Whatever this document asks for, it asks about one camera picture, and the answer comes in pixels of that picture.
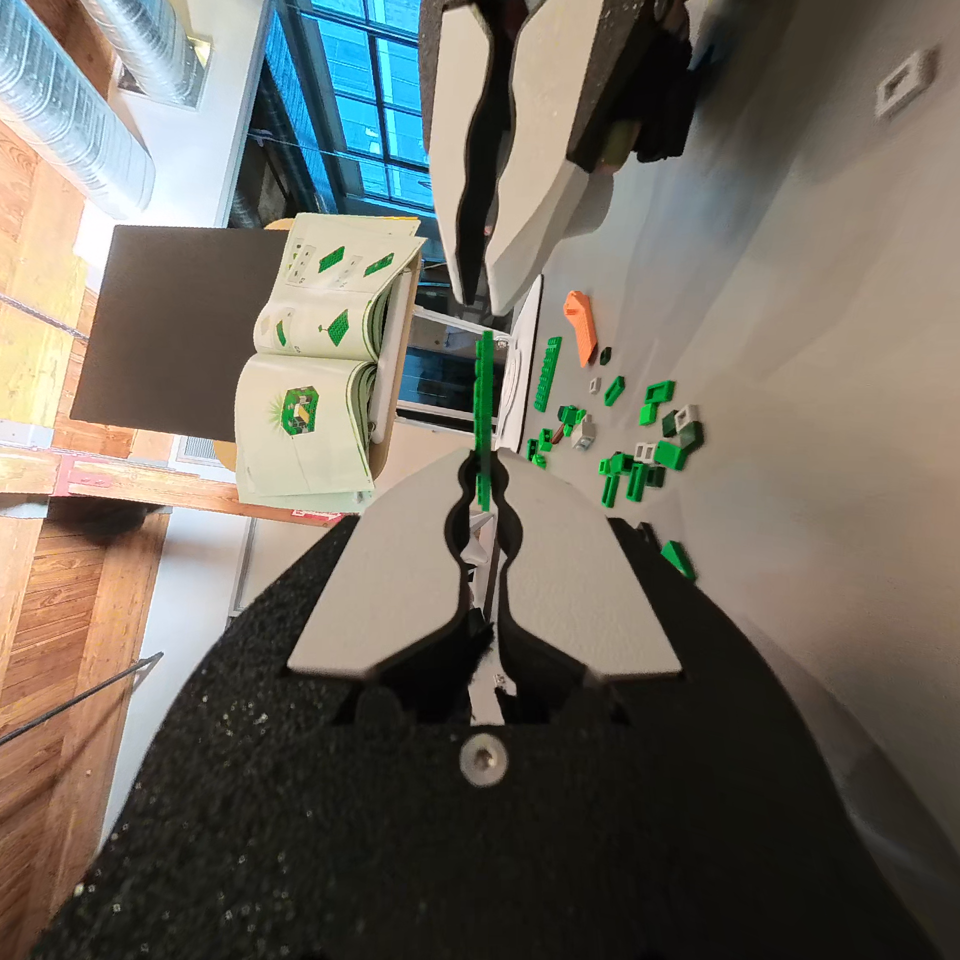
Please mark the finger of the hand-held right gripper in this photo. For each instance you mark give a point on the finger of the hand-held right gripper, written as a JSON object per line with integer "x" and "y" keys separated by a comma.
{"x": 454, "y": 112}
{"x": 551, "y": 112}

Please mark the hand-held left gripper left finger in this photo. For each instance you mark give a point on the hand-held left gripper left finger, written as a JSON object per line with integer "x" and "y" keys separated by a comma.
{"x": 375, "y": 592}

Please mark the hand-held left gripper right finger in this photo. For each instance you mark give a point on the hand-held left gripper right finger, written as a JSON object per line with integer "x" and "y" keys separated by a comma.
{"x": 585, "y": 600}

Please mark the pile of small lego pieces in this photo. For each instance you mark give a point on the pile of small lego pieces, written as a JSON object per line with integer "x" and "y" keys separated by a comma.
{"x": 671, "y": 454}

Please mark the green lego baseplate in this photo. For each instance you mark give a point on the green lego baseplate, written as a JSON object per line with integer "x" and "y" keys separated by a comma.
{"x": 486, "y": 420}

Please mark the flat green lego tile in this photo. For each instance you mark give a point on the flat green lego tile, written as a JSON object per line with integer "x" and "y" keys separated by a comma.
{"x": 679, "y": 561}

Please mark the light grey lego brick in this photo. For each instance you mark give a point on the light grey lego brick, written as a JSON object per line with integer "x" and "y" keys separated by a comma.
{"x": 585, "y": 433}

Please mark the narrow green lego plate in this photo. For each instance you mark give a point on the narrow green lego plate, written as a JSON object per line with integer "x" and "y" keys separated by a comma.
{"x": 549, "y": 375}

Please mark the large blue-lit window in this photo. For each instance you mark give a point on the large blue-lit window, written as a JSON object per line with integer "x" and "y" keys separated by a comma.
{"x": 360, "y": 75}

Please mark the open instruction booklet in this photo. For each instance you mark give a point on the open instruction booklet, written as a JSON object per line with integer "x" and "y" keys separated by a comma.
{"x": 300, "y": 465}

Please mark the orange brick separator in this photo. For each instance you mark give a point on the orange brick separator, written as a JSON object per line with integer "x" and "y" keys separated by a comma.
{"x": 581, "y": 330}

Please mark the white book stand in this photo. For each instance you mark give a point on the white book stand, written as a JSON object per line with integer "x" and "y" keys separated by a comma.
{"x": 525, "y": 360}

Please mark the wooden pillar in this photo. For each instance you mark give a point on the wooden pillar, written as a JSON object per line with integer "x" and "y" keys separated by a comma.
{"x": 150, "y": 480}

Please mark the black metal rod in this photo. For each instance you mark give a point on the black metal rod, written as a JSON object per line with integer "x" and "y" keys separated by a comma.
{"x": 112, "y": 682}

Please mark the black flat panel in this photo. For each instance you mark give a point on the black flat panel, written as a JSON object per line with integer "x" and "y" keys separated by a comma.
{"x": 172, "y": 330}

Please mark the red wall sign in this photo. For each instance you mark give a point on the red wall sign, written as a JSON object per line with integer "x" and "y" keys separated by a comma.
{"x": 318, "y": 516}

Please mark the white wall vent grille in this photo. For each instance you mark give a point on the white wall vent grille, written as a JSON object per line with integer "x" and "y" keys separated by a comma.
{"x": 206, "y": 451}

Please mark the small white square frame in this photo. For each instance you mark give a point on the small white square frame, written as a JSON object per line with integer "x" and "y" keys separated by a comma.
{"x": 907, "y": 82}

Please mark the silver ventilation duct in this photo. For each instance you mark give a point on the silver ventilation duct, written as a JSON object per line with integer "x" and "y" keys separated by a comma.
{"x": 67, "y": 105}
{"x": 157, "y": 45}

